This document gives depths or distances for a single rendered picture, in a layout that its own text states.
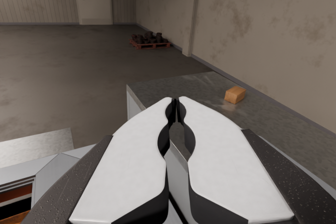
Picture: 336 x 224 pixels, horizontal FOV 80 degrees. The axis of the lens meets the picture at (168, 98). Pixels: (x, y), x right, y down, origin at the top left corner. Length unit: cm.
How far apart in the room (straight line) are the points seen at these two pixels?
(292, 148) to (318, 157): 8
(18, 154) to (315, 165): 127
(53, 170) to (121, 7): 895
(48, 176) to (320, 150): 101
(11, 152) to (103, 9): 848
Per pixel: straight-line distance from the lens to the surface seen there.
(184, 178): 72
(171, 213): 79
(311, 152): 88
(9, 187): 101
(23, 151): 128
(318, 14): 325
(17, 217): 106
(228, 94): 102
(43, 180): 95
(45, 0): 939
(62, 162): 100
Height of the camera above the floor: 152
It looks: 28 degrees down
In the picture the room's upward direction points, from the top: 4 degrees clockwise
